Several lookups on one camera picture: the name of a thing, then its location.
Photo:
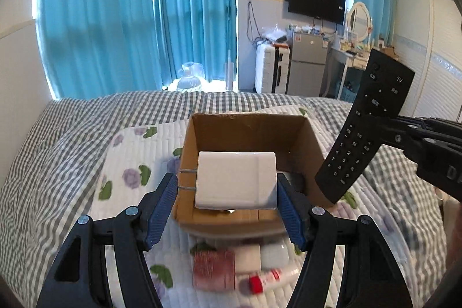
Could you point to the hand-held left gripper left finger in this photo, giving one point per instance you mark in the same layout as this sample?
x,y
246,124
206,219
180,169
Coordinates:
x,y
158,216

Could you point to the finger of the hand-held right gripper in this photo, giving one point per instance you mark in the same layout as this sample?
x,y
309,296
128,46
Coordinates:
x,y
426,122
397,139

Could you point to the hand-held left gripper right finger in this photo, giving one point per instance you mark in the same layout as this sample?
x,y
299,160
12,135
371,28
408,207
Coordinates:
x,y
288,217

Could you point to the black remote control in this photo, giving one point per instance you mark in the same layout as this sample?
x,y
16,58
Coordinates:
x,y
377,91

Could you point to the white power adapter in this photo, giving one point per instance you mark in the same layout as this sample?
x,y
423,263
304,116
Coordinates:
x,y
234,181

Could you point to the cardboard box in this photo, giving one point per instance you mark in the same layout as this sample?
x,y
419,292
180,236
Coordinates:
x,y
245,134

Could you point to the white rounded case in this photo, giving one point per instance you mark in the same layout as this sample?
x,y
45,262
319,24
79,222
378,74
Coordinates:
x,y
274,255

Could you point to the floral quilted mat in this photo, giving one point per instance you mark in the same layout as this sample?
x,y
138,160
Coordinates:
x,y
140,163

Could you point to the small white box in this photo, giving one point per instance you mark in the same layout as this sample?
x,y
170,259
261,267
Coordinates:
x,y
247,258

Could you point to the white tube with red cap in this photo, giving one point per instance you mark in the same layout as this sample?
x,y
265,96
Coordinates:
x,y
269,280

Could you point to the red patterned box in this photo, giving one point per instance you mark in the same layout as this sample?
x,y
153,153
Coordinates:
x,y
213,270

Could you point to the white sliding wardrobe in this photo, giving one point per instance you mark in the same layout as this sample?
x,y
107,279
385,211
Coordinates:
x,y
433,41

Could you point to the white desk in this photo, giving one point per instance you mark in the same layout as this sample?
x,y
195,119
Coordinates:
x,y
339,57

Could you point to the grey mini fridge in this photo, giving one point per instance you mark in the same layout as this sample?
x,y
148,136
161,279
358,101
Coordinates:
x,y
306,64

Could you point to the grey checkered bed sheet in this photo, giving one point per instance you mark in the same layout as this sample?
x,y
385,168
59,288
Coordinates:
x,y
54,156

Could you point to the white oval mirror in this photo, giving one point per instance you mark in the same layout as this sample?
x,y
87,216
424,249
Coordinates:
x,y
360,21

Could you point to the clear plastic bag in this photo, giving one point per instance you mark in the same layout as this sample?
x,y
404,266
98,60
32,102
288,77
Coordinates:
x,y
191,75

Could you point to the white suitcase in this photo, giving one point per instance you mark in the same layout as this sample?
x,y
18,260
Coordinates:
x,y
270,68

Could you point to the white pole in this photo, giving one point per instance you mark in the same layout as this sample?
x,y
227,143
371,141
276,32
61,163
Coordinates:
x,y
229,71

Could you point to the clear bag on suitcase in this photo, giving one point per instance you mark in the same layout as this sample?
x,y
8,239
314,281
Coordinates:
x,y
274,33

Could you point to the wide blue curtain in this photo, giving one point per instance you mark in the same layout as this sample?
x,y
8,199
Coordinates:
x,y
97,15

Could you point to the black wall television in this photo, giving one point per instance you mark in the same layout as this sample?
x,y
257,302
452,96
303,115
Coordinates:
x,y
316,1

